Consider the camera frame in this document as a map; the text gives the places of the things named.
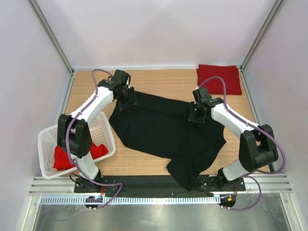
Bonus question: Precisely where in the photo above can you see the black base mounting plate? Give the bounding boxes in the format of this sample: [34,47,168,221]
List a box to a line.
[71,175,246,198]

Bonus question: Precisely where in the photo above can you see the black t shirt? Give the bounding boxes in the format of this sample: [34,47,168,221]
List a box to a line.
[109,92,226,191]

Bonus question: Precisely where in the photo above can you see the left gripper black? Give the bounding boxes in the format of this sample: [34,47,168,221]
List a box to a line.
[115,87,138,113]

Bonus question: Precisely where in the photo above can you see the aluminium frame rail front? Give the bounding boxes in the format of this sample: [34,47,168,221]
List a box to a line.
[30,174,293,194]

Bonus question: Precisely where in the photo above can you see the white plastic laundry basket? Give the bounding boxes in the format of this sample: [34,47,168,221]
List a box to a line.
[38,112,116,180]

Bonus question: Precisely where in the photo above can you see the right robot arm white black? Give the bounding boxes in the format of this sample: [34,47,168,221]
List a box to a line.
[189,87,279,191]

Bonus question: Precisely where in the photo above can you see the white slotted cable duct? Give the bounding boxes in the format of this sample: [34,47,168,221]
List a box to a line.
[40,195,220,205]

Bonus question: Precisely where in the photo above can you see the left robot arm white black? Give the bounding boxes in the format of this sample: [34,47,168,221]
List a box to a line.
[57,69,138,193]

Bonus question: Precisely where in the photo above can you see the bright red t shirt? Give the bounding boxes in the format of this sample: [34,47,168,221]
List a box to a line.
[53,143,108,171]

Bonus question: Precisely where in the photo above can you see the folded dark red t shirt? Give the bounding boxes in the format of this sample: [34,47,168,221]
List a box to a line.
[196,64,243,96]

